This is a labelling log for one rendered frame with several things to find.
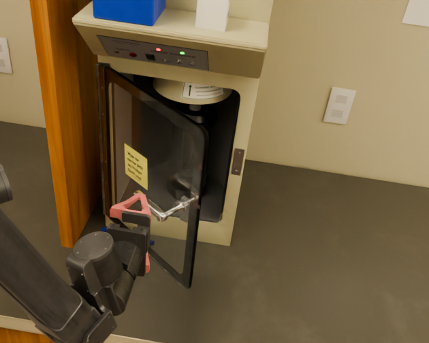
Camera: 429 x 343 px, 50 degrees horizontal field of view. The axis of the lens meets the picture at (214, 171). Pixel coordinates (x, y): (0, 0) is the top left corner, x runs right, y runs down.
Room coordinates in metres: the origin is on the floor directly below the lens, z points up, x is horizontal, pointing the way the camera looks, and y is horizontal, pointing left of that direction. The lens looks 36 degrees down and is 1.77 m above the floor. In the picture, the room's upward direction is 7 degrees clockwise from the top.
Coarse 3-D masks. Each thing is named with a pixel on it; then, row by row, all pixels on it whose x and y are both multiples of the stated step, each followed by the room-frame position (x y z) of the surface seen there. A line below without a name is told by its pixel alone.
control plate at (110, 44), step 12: (108, 48) 0.79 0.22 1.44; (120, 48) 0.78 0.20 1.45; (132, 48) 0.77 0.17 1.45; (144, 48) 0.77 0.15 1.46; (168, 48) 0.75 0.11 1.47; (180, 48) 0.75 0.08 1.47; (144, 60) 0.80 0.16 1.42; (156, 60) 0.80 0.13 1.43; (168, 60) 0.79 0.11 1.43; (180, 60) 0.78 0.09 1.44; (192, 60) 0.78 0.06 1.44; (204, 60) 0.77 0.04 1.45
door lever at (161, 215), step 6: (138, 192) 0.68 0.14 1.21; (150, 204) 0.65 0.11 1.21; (156, 204) 0.65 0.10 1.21; (180, 204) 0.65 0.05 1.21; (150, 210) 0.64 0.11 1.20; (156, 210) 0.63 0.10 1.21; (162, 210) 0.63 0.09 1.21; (168, 210) 0.64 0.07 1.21; (174, 210) 0.64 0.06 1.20; (180, 210) 0.65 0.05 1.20; (156, 216) 0.62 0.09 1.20; (162, 216) 0.62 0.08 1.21
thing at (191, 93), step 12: (156, 84) 0.90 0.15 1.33; (168, 84) 0.87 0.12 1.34; (180, 84) 0.86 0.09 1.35; (192, 84) 0.86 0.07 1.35; (168, 96) 0.86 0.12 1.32; (180, 96) 0.85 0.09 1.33; (192, 96) 0.85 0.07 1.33; (204, 96) 0.86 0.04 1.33; (216, 96) 0.87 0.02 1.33; (228, 96) 0.90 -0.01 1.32
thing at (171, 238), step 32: (128, 96) 0.77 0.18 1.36; (128, 128) 0.77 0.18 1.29; (160, 128) 0.70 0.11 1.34; (192, 128) 0.65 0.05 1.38; (160, 160) 0.70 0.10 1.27; (192, 160) 0.64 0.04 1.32; (128, 192) 0.77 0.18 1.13; (160, 192) 0.70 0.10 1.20; (192, 192) 0.64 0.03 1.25; (128, 224) 0.77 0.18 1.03; (160, 224) 0.69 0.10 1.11; (192, 224) 0.63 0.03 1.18; (160, 256) 0.69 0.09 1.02; (192, 256) 0.63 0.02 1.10
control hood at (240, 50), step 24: (96, 24) 0.73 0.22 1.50; (120, 24) 0.73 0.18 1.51; (168, 24) 0.75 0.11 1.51; (192, 24) 0.77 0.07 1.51; (240, 24) 0.80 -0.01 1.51; (264, 24) 0.82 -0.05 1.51; (96, 48) 0.80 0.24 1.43; (192, 48) 0.74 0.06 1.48; (216, 48) 0.73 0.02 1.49; (240, 48) 0.72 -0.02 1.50; (264, 48) 0.72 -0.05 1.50; (216, 72) 0.81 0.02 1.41; (240, 72) 0.79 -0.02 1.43
